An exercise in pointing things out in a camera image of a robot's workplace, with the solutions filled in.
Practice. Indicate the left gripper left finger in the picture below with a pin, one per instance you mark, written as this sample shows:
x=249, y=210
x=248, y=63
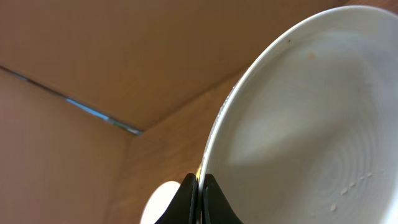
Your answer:
x=183, y=207

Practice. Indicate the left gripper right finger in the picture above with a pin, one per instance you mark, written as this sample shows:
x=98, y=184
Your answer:
x=215, y=208

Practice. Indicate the white plate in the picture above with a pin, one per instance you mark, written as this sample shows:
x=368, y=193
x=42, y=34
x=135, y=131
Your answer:
x=309, y=132
x=158, y=202

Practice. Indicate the white plate front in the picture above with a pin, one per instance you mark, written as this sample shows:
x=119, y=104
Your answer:
x=309, y=132

